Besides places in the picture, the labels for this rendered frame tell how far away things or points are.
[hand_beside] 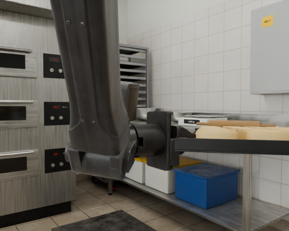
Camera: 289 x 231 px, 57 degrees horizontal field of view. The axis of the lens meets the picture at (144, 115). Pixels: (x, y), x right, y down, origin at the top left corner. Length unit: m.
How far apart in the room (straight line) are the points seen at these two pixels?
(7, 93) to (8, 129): 0.30
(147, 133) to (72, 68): 0.22
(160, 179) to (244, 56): 1.40
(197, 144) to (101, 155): 0.12
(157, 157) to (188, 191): 1.89
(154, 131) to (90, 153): 0.14
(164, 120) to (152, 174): 2.26
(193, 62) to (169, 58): 0.43
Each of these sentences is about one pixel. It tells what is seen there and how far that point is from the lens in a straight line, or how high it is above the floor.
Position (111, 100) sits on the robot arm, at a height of 1.06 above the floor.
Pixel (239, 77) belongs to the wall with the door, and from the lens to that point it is 2.73.
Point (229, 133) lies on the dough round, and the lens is 0.32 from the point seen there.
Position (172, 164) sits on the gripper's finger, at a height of 0.95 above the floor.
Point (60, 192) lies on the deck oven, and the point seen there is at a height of 0.22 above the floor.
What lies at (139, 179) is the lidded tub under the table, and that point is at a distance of 2.90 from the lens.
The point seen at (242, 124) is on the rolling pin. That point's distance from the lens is 2.06.
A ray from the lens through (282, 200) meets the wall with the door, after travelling 2.63.
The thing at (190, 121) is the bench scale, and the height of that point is 0.92.
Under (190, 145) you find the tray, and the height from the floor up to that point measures 1.01.
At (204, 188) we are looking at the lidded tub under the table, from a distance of 2.23.
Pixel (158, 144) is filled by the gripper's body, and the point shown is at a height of 0.99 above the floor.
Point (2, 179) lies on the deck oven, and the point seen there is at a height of 0.44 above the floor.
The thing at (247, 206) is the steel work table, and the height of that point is 0.42.
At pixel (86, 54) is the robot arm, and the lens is 0.24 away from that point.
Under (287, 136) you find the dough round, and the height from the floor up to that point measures 1.02.
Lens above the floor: 1.05
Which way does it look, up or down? 2 degrees down
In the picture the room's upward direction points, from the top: straight up
